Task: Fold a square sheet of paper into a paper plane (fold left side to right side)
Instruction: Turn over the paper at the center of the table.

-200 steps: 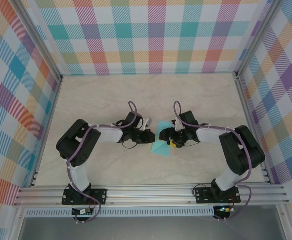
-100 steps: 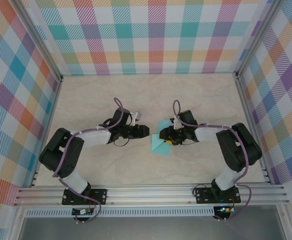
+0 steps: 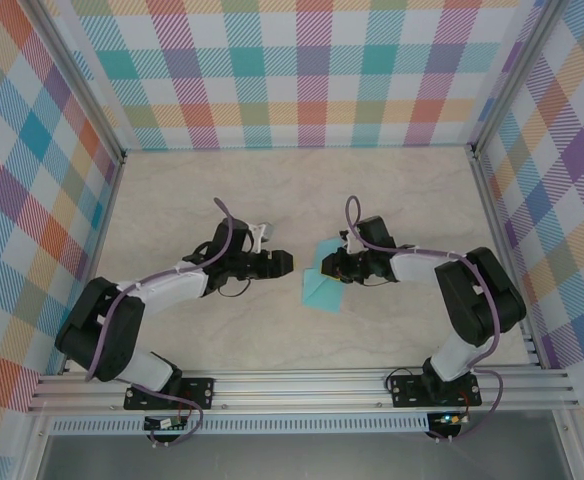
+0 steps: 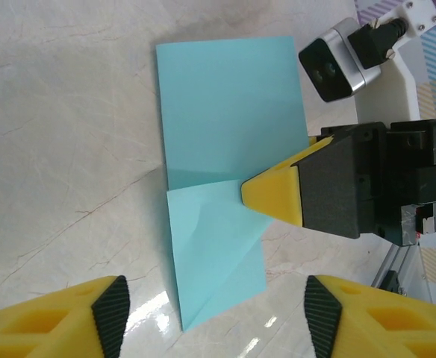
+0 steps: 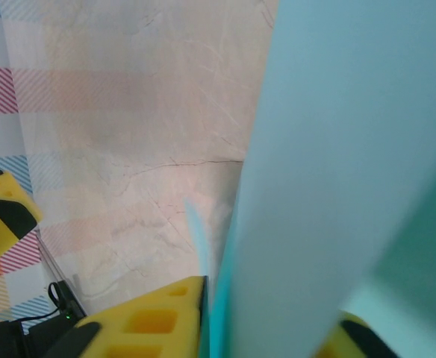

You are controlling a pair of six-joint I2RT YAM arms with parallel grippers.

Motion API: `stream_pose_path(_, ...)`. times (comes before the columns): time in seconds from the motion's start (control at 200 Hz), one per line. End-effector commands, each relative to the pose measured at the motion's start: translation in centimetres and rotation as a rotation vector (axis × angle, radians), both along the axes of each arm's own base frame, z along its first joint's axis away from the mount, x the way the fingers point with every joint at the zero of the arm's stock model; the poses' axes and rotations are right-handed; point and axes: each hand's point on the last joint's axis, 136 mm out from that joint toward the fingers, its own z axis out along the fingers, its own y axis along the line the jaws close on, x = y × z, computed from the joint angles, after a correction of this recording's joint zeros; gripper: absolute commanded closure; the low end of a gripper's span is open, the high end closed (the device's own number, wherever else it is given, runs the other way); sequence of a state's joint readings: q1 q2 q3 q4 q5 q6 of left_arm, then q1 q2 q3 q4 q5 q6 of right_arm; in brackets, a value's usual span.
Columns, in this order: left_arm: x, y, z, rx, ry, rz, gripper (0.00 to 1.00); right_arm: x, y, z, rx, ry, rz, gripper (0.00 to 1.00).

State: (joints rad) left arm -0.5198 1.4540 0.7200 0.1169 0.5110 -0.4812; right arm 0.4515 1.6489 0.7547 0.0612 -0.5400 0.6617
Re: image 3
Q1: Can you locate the light blue cloth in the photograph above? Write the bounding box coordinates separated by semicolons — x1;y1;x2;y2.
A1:
300;237;347;315

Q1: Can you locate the grey metal sheet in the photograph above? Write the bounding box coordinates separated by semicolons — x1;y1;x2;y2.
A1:
36;432;573;480

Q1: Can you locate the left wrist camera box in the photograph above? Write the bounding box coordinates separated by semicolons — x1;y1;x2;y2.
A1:
249;222;276;254

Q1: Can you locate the left gripper thin black cable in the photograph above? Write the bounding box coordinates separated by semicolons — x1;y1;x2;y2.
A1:
220;278;251;300

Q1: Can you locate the aluminium mounting rail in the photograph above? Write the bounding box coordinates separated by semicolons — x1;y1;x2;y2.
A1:
26;368;581;416

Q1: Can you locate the thin black base cable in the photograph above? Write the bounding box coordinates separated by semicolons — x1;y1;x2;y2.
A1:
386;364;426;394

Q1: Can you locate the aluminium table side rail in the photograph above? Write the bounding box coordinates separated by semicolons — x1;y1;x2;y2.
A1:
469;144;546;369
56;152;128;376

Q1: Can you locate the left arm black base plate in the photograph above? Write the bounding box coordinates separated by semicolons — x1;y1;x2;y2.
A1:
124;377;217;411

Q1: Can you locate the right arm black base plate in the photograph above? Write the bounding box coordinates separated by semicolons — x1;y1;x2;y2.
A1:
390;374;483;409

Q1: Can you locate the slotted grey cable duct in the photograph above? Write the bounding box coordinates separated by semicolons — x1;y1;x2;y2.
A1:
51;417;431;435

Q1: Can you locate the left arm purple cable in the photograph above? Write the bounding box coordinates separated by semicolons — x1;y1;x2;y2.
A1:
84;197;253;447

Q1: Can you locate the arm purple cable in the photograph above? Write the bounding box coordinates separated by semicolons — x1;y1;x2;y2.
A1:
84;197;253;447
345;196;504;444

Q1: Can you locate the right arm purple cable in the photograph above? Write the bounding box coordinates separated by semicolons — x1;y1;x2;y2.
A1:
345;196;504;444

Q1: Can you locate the aluminium frame post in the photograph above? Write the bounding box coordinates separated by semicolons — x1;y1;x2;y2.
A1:
26;0;128;164
469;0;566;159

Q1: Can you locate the aluminium frame leg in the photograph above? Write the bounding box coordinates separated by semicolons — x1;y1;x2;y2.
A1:
554;407;584;480
19;414;56;480

